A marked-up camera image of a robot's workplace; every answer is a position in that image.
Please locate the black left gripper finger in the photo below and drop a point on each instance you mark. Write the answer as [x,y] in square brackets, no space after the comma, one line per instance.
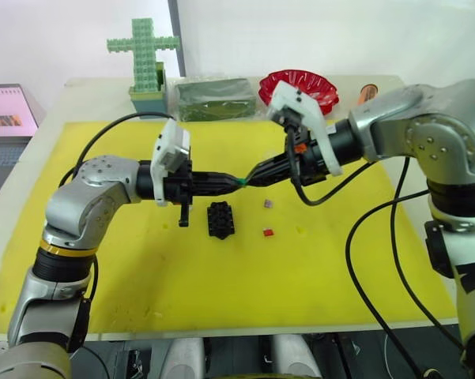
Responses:
[213,178]
[213,190]

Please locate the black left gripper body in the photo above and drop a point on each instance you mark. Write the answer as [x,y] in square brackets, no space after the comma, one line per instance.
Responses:
[179,185]

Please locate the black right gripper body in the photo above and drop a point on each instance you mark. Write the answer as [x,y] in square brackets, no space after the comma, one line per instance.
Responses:
[310,166]

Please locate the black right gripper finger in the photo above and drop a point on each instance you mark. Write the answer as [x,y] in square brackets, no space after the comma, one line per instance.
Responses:
[272,165]
[272,179]

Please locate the small green fuse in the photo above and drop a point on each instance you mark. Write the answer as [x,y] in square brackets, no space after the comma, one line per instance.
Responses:
[242,181]

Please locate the small red fuse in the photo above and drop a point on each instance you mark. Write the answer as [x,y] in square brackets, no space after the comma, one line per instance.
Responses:
[268,233]

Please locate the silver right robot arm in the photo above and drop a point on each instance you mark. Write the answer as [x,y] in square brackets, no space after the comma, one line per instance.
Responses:
[399,110]

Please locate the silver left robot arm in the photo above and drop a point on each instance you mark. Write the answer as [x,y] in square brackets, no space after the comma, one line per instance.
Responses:
[83,197]

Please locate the small purple fuse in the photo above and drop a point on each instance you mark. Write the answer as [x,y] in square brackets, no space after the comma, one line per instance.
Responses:
[268,203]

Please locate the black fuse box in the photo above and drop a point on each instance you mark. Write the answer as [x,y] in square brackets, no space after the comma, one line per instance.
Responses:
[220,221]

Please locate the teal box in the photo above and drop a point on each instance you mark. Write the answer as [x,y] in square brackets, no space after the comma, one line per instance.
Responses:
[148,104]

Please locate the white rounded robot cover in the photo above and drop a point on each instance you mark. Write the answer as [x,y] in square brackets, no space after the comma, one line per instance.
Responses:
[185,357]
[294,357]

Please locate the red scalloped bowl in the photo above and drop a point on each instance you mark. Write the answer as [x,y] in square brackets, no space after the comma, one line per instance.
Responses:
[320,88]

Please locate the green packet in clear wrap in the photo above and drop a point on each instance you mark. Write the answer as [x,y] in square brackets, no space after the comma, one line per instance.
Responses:
[215,98]

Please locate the yellow foam mat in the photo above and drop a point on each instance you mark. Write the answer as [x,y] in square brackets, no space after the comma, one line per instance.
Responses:
[221,284]

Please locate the green cross-shaped block tower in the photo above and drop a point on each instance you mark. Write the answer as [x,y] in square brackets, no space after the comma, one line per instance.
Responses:
[144,51]

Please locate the grey vertical panel edge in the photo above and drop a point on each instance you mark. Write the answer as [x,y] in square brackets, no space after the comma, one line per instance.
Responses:
[178,35]

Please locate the grey laptop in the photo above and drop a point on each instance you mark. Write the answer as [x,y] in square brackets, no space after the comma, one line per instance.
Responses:
[8,110]

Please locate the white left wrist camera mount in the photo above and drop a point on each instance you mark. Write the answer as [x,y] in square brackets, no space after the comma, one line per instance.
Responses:
[170,138]

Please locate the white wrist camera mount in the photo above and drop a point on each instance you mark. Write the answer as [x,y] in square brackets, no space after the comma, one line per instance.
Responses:
[170,138]
[296,98]

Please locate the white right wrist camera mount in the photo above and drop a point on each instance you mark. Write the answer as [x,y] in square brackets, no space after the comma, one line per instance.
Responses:
[296,98]

